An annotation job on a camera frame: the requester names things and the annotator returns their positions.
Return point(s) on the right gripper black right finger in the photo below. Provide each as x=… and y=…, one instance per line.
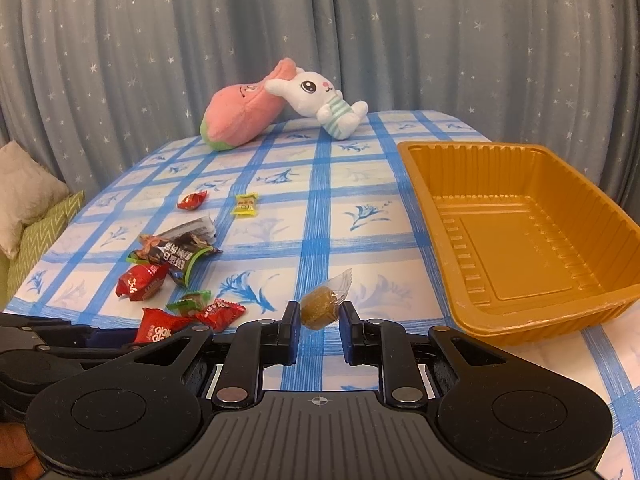
x=386, y=346

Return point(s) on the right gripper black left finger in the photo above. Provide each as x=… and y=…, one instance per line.
x=255, y=346

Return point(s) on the brown candy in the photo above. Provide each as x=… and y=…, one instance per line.
x=319, y=308

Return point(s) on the green candy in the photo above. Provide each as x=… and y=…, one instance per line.
x=190, y=303

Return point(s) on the red snack packet with text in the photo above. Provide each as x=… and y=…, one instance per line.
x=157, y=325

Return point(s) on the dark chocolate snack packet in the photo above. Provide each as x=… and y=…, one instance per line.
x=180, y=254

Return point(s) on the white silver snack packet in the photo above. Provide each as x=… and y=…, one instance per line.
x=203, y=228

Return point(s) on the person left hand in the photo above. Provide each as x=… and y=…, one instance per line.
x=17, y=456

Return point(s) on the blue checkered tablecloth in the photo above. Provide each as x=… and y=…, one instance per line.
x=324, y=207

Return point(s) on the yellow wrapped candy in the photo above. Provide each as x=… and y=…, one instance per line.
x=245, y=205

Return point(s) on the small red candy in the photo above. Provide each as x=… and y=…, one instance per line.
x=192, y=201

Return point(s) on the beige cushion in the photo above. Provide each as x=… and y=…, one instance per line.
x=28, y=191

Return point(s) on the orange plastic tray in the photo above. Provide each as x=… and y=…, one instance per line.
x=528, y=248

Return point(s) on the pink peach plush toy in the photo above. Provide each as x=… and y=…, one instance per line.
x=237, y=114

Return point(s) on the white bunny plush toy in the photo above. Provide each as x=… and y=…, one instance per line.
x=313, y=96

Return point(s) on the grey star curtain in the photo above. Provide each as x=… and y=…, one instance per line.
x=89, y=87

